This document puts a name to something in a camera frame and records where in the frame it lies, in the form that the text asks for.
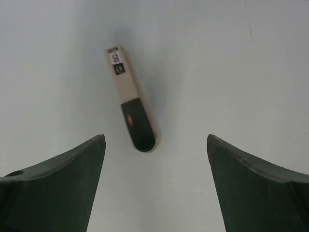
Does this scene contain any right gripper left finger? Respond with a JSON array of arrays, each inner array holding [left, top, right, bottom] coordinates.
[[0, 135, 106, 232]]

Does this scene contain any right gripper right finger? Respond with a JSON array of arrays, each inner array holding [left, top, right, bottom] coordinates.
[[207, 134, 309, 232]]

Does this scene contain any beige black stapler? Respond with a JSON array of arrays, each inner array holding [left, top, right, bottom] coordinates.
[[105, 46, 161, 153]]

